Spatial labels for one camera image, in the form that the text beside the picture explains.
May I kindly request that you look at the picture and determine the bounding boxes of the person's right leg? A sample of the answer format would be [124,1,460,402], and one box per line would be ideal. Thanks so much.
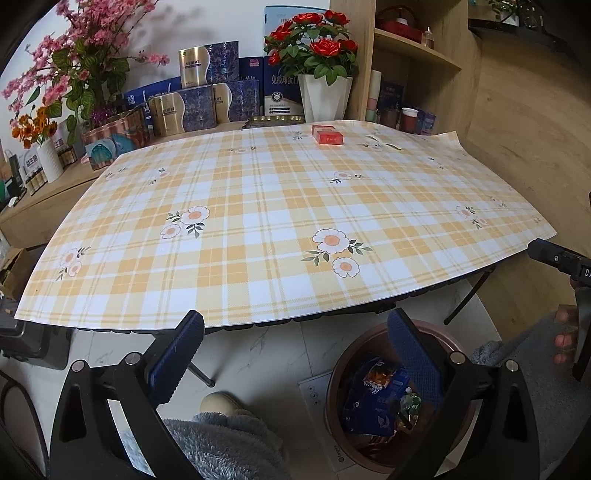
[471,314,591,480]

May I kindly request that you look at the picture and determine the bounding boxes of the wooden shelf unit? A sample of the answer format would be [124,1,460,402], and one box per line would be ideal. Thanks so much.
[329,0,481,139]

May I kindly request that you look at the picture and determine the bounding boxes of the orange artificial flowers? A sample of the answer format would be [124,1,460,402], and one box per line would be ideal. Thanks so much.
[10,107,58,145]

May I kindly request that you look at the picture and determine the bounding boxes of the flat blue box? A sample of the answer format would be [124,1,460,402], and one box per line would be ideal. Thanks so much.
[122,76,183,112]

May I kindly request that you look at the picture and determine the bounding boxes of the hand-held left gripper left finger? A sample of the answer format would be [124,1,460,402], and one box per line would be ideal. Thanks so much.
[48,310,206,480]

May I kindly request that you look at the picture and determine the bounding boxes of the black storage crate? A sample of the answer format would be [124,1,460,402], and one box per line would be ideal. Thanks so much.
[0,295,72,370]

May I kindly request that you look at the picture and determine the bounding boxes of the red basket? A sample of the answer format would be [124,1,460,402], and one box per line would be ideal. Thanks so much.
[375,4,423,44]

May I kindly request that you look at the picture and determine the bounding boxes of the green silver foil wrapper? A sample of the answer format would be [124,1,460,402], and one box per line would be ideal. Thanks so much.
[399,392,422,418]

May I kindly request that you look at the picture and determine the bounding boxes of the brown plastic bin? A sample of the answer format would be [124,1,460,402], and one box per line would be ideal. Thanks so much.
[325,320,482,474]

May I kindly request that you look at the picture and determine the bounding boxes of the person's right hand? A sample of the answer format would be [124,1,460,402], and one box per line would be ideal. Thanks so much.
[553,305,579,366]

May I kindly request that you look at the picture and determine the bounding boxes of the dark blue picture box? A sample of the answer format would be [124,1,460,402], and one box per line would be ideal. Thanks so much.
[379,83,406,114]

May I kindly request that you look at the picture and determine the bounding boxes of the small potted flower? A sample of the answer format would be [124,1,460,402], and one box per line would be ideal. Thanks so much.
[489,0,522,26]

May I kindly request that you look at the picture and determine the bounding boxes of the person's left leg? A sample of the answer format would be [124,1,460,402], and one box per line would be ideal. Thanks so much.
[161,410,289,480]

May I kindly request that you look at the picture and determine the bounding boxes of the person's leg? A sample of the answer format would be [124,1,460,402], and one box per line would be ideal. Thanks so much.
[161,410,289,480]
[471,314,591,480]

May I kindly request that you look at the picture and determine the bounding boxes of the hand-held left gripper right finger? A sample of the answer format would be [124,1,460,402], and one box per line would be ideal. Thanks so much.
[387,308,541,480]

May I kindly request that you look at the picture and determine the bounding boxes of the dark counter shelf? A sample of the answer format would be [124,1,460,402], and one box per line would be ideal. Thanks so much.
[468,18,573,56]

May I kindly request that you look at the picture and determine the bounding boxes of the small red-label box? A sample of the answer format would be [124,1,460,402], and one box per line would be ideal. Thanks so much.
[239,56,265,84]

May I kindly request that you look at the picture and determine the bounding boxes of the open cardboard box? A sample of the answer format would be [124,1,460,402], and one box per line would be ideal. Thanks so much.
[0,248,40,298]

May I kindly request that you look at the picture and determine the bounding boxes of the beige slipper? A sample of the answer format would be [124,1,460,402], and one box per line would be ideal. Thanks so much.
[200,392,252,416]

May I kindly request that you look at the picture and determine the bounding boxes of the red rose artificial plant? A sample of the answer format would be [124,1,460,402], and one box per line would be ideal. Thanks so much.
[264,10,360,86]

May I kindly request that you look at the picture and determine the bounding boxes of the plaid floral tablecloth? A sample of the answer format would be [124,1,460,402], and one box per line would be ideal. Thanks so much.
[14,119,557,330]

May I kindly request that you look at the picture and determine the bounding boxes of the white flower pot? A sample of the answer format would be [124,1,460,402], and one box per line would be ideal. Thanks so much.
[298,74,354,121]

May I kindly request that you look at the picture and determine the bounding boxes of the white flat floor device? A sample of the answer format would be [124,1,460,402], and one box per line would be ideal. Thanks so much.
[298,375,345,472]

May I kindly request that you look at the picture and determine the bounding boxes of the gold and blue gift box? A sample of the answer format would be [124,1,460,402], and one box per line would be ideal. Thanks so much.
[179,41,241,86]
[212,79,260,124]
[148,88,218,137]

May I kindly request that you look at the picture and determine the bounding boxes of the white plastic spoon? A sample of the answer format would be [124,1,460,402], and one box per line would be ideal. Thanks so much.
[367,134,402,151]

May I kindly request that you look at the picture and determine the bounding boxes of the white ribbed vase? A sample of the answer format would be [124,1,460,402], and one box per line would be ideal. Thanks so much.
[36,137,65,183]

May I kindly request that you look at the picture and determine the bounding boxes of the row of small brown bottles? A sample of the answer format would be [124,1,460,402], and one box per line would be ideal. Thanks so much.
[21,161,49,195]

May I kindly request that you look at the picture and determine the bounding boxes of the tall blue and white box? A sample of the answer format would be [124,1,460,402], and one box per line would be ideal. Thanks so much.
[263,6,331,117]

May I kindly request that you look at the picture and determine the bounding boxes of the stack of pastel cups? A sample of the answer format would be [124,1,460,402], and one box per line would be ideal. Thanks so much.
[367,69,382,121]

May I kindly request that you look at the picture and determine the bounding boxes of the pink blossom artificial plant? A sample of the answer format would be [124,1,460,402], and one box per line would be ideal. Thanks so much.
[0,0,171,139]

